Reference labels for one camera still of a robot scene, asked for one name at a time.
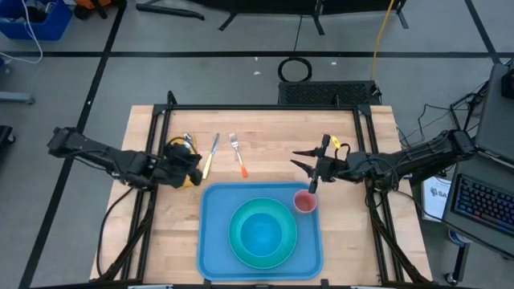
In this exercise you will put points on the black chair part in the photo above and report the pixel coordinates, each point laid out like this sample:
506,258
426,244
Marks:
5,138

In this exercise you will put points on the black stand base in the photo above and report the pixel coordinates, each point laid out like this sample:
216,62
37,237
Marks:
317,18

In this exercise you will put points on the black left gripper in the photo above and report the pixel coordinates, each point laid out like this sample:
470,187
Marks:
178,164

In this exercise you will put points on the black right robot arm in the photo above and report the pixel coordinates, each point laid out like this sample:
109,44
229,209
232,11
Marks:
413,156

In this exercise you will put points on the blue plastic tray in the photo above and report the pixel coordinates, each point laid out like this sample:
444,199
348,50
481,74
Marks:
213,225

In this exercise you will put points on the laptop with backlit keyboard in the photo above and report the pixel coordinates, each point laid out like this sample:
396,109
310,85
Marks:
482,200

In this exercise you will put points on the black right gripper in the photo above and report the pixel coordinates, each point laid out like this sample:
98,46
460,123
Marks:
333,166

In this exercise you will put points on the yellow cloth napkin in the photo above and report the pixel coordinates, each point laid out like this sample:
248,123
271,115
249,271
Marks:
195,144

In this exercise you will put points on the blue plastic bowl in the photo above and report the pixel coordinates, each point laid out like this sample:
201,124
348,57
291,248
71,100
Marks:
261,234

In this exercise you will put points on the blue plastic bin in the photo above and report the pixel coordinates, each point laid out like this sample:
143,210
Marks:
52,28

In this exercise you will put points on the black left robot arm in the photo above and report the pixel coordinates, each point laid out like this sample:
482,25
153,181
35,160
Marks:
100,154

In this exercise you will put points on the black floor bar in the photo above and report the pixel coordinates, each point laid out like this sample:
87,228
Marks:
168,10

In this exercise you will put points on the black cart leg with caster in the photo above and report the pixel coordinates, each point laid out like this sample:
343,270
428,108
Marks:
459,261

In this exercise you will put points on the orange and black bag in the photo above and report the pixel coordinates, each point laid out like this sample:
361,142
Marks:
90,5

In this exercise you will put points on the grey laptop lid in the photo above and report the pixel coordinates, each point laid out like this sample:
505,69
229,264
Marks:
496,120

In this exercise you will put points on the white printed paper sheet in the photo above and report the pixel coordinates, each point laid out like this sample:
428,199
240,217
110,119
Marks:
435,196

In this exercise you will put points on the grey metal bar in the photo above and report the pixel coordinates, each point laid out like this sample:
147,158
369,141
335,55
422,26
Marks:
16,97

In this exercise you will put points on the red plastic cup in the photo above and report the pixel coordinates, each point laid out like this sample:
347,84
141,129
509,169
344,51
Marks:
305,202

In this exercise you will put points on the teal plastic plate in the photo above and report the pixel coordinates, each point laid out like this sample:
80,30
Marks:
237,241

